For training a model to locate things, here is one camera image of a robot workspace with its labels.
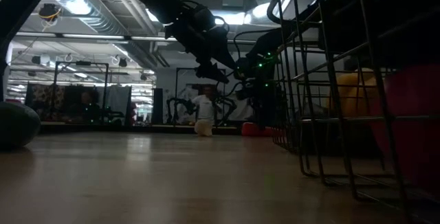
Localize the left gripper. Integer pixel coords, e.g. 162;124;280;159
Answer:
164;0;247;84

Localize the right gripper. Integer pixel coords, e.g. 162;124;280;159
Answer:
235;34;287;128

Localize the yellow bell pepper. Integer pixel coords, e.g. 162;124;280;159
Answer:
325;68;379;119

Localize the red tomato green calyx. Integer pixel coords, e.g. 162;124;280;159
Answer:
369;64;440;192

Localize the person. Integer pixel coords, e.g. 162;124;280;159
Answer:
190;85;217;122
77;91;97;122

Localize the ceiling light panel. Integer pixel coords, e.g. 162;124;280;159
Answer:
214;12;247;25

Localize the white garlic bulb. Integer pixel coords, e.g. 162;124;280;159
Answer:
194;118;214;137

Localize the black upright panel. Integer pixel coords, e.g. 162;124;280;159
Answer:
153;87;164;126

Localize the grey hanging cloth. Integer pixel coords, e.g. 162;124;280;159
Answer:
96;85;133;117

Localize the long horizontal tube light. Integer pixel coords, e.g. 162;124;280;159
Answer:
15;31;257;46

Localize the black hanging panel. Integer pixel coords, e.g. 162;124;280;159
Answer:
64;85;96;118

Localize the colourful patchwork quilt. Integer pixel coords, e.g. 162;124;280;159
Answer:
27;83;66;115

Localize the dark green avocado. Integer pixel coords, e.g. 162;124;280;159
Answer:
0;101;41;150

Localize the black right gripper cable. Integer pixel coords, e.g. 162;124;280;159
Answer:
232;30;263;62

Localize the black metal rig frame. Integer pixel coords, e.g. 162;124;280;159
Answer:
53;60;110;115
175;67;227;124

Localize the wide silver ventilation duct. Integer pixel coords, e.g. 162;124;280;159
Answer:
47;0;129;36

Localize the yellow black ceiling cable reel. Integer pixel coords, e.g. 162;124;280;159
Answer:
37;3;63;22

